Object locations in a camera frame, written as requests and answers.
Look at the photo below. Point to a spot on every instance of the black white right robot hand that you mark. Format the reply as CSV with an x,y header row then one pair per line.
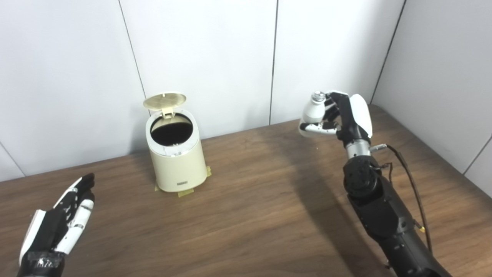
x,y
357,115

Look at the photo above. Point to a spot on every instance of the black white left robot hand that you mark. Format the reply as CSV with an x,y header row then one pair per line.
x,y
54,231

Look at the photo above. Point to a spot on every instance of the small white plastic bottle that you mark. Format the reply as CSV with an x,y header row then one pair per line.
x,y
313,110

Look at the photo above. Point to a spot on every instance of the cream-colored round bin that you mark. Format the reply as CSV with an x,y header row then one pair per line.
x,y
178,167

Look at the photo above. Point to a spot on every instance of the cream round bin lid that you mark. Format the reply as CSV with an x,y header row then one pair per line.
x,y
164,100

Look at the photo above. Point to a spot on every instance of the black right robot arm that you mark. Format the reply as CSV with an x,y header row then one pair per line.
x,y
380,207

